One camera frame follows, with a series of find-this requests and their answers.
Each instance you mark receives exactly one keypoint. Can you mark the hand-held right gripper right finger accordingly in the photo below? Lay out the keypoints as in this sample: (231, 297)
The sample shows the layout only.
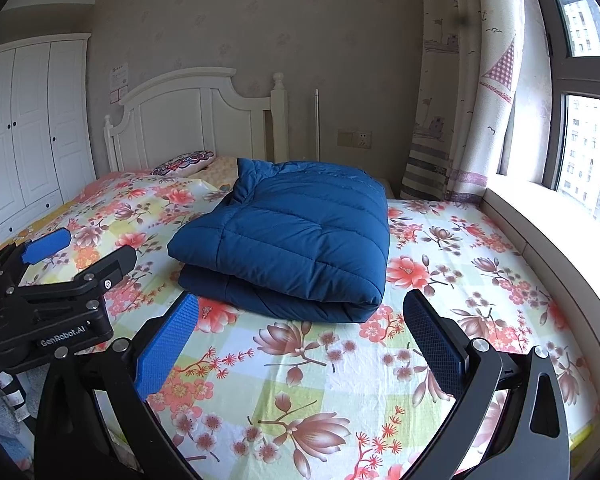
(435, 345)

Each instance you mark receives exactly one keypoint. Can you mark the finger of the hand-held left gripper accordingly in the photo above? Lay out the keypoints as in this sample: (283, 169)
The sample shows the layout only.
(110, 265)
(47, 246)

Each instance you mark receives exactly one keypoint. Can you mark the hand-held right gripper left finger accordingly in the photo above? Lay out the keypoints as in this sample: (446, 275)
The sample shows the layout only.
(167, 345)

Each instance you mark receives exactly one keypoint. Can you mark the blue quilted puffer jacket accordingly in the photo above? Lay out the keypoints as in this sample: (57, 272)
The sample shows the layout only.
(290, 240)

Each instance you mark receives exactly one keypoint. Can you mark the person's left forearm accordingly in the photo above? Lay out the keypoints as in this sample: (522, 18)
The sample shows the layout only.
(0, 410)

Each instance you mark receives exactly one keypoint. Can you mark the yellow and pink bed sheet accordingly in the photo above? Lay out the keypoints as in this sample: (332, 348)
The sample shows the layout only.
(40, 220)

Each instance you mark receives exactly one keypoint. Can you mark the bed with floral sheet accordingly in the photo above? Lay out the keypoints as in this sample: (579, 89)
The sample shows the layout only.
(330, 385)

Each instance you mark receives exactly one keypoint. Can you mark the white wardrobe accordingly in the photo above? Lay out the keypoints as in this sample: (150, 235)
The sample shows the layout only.
(30, 135)

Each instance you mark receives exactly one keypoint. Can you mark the patterned decorative pillow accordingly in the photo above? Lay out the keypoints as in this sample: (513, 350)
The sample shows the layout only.
(182, 164)

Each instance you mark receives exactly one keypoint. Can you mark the pale pink pillow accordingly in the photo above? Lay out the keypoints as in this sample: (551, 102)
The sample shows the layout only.
(222, 172)

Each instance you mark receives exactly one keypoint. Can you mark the beige window sill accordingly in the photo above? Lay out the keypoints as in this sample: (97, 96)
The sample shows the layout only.
(555, 260)

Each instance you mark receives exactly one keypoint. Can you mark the white wooden headboard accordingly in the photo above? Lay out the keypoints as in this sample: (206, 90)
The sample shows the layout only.
(190, 120)

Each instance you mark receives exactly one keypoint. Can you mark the white paper notice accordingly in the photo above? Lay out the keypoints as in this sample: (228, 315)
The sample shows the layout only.
(119, 76)

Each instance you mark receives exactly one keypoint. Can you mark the window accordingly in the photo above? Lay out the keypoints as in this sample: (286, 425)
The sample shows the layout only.
(590, 150)

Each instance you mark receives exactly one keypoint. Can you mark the metal pole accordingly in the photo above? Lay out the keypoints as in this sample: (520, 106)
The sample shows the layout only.
(318, 125)

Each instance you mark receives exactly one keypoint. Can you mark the printed patchwork curtain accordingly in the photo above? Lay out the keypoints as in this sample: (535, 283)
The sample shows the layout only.
(450, 85)

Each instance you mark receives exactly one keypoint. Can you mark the beige wall socket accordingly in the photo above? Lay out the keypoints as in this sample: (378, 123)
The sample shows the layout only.
(354, 138)

